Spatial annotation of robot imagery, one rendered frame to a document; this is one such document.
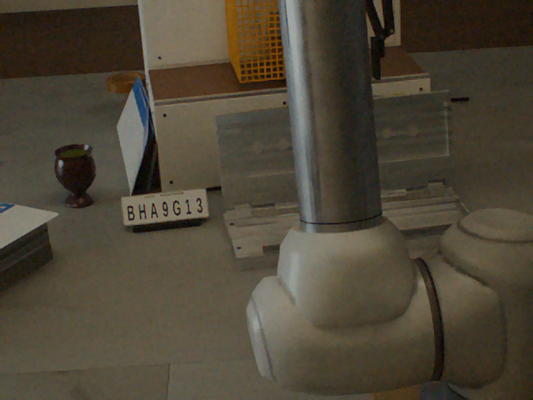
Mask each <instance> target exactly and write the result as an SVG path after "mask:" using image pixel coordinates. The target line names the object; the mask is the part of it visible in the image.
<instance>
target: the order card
mask: <svg viewBox="0 0 533 400"><path fill-rule="evenodd" d="M121 202H122V215H123V223H124V226H132V225H140V224H148V223H162V222H170V221H176V220H184V219H192V218H206V217H209V212H208V204H207V190H206V189H205V188H197V189H188V190H181V191H173V192H159V193H151V194H143V195H136V196H128V197H121Z"/></svg>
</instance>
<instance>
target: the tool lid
mask: <svg viewBox="0 0 533 400"><path fill-rule="evenodd" d="M373 106H374V116H375V127H376V146H377V156H378V167H379V178H380V188H381V198H388V197H396V196H404V195H406V188H413V187H420V186H428V180H435V179H442V178H443V182H444V183H454V182H455V169H454V153H453V137H452V121H451V91H449V90H443V91H434V92H419V93H411V94H402V95H395V96H386V97H374V98H373ZM215 123H216V131H217V148H218V157H219V166H220V175H221V184H222V201H223V207H224V208H234V204H233V202H240V201H248V200H251V204H252V205H257V204H265V203H274V204H275V209H276V210H278V209H286V208H298V201H297V191H296V174H295V166H294V157H293V148H292V139H291V122H290V113H289V107H274V108H265V109H257V110H249V111H240V112H225V113H217V114H215ZM410 125H416V126H417V133H416V135H414V136H410V135H409V134H408V133H407V128H408V127H409V126H410ZM384 128H390V129H391V130H392V135H391V136H390V137H389V138H384V137H383V136H382V135H381V132H382V130H383V129H384ZM283 138H285V139H287V140H288V141H289V146H288V148H287V149H283V150H282V149H280V148H279V147H278V142H279V141H280V140H281V139H283ZM257 141H258V142H261V143H262V145H263V149H262V150H261V151H260V152H253V151H252V144H253V143H254V142H257Z"/></svg>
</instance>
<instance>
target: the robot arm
mask: <svg viewBox="0 0 533 400"><path fill-rule="evenodd" d="M381 5H382V12H383V21H384V28H382V25H381V22H380V19H379V17H378V14H377V12H376V8H375V5H374V2H373V0H278V9H279V18H280V27H281V44H282V45H283V52H284V60H285V69H286V86H287V95H288V104H289V113H290V122H291V139H292V148H293V157H294V166H295V174H296V191H297V201H298V209H299V218H300V222H299V223H297V224H295V225H294V226H293V227H292V229H291V230H290V232H289V233H288V234H287V235H286V237H285V238H284V240H283V242H282V244H281V246H280V257H279V262H278V267H277V275H273V276H269V277H265V278H263V279H262V280H261V281H260V282H259V283H258V285H257V286H256V288H255V289H254V291H253V292H252V295H251V300H250V302H249V303H248V305H247V310H246V315H247V325H248V330H249V333H250V338H251V341H252V348H253V352H254V354H255V358H256V361H257V366H258V369H259V371H260V374H261V375H262V376H263V377H264V378H266V379H268V380H270V381H272V382H274V383H277V384H279V385H280V386H282V387H284V388H286V389H289V390H292V391H296V392H299V393H308V394H315V395H325V396H342V395H355V394H364V393H378V392H384V391H390V390H394V389H399V388H407V387H410V386H414V385H417V384H420V383H425V384H423V385H421V386H420V387H419V399H420V400H533V216H531V215H530V214H527V213H525V212H520V211H516V210H511V209H504V208H487V209H481V210H478V211H475V212H472V213H470V214H469V215H467V216H465V217H462V218H460V219H458V220H457V221H456V222H454V223H453V224H452V225H451V226H450V227H449V228H448V229H447V230H446V231H445V232H444V233H443V235H442V237H441V246H440V247H437V248H435V249H433V250H431V251H429V252H427V253H425V254H423V255H421V256H420V257H418V258H411V257H410V254H409V253H408V250H407V247H406V243H405V239H404V235H403V234H402V233H401V231H400V230H399V229H398V228H397V227H396V226H395V225H394V224H393V223H392V222H391V221H390V220H389V219H388V218H387V217H384V216H382V208H381V188H380V178H379V167H378V156H377V146H376V127H375V116H374V106H373V96H372V85H371V76H373V77H374V78H375V80H381V63H380V58H383V57H385V40H386V37H387V36H389V35H393V34H394V33H395V31H396V30H395V22H394V13H393V5H392V0H381ZM366 13H367V16H368V18H369V21H370V23H371V27H372V30H373V32H374V34H375V37H370V40H371V65H370V55H369V44H368V34H367V24H366ZM434 381H437V382H434Z"/></svg>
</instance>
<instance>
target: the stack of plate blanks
mask: <svg viewBox="0 0 533 400"><path fill-rule="evenodd" d="M48 235H49V231H48V228H47V223H46V222H45V223H44V224H43V225H41V226H39V227H37V228H35V229H34V230H32V231H31V232H29V233H27V234H25V235H24V236H22V237H20V238H19V239H17V240H15V241H14V242H11V243H10V244H8V245H7V246H5V247H3V248H1V249H0V292H1V291H2V290H4V289H5V288H8V287H9V286H11V285H12V284H14V283H15V282H17V281H18V280H20V279H22V278H24V277H25V276H27V275H28V274H29V273H31V272H33V271H34V270H36V269H38V268H39V267H41V266H42V265H44V264H45V263H47V262H49V261H51V260H52V259H53V257H52V246H51V244H50V238H49V236H48Z"/></svg>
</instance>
